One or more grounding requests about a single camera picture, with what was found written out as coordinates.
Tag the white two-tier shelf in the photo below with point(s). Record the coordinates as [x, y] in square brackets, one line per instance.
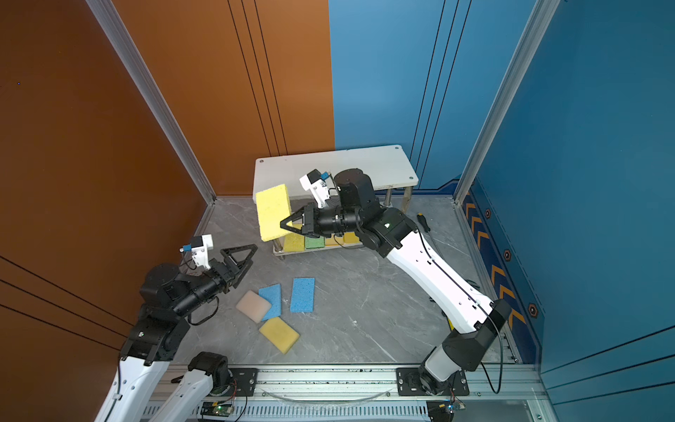
[388, 167]

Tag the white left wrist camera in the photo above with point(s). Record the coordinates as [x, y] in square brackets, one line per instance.
[197, 251]

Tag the large yellow textured sponge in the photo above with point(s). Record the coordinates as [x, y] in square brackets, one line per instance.
[273, 206]

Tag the aluminium corner post left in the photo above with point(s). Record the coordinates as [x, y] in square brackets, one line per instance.
[124, 46]

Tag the green circuit board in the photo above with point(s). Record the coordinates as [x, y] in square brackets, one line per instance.
[448, 409]
[216, 409]

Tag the light blue sponge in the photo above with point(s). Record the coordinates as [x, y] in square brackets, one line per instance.
[272, 295]

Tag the pink beige sponge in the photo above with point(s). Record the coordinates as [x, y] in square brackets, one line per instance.
[253, 306]

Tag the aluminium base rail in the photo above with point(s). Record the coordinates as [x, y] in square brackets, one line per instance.
[381, 392]

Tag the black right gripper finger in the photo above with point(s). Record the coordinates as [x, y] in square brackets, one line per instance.
[295, 232]
[306, 216]

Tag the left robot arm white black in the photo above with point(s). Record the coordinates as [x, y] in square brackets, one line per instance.
[134, 384]

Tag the green circuit board left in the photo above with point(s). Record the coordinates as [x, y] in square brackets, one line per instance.
[216, 409]

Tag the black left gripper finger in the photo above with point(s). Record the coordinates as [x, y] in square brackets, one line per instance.
[236, 276]
[239, 257]

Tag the green circuit board right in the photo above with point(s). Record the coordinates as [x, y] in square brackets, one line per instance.
[448, 409]

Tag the pale yellow orange sponge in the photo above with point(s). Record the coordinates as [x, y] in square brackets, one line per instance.
[333, 242]

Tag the yellow green textured sponge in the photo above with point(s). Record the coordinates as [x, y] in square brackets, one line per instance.
[294, 243]

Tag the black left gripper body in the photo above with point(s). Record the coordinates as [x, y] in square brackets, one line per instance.
[221, 271]

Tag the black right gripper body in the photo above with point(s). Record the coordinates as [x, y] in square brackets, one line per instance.
[310, 221]

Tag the blue textured sponge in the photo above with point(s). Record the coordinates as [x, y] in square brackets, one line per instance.
[303, 294]

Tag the aluminium corner post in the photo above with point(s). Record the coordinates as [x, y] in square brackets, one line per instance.
[124, 46]
[533, 33]

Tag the aluminium corner post right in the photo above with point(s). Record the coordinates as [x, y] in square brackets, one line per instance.
[533, 33]

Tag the yellow foam sponge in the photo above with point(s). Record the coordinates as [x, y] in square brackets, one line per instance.
[352, 238]

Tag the dark yellow sponge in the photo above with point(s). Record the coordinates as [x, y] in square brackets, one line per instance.
[280, 334]

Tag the black yellow screwdriver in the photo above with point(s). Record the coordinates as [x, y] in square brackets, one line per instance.
[423, 223]

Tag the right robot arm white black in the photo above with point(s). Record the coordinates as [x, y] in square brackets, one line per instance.
[476, 319]

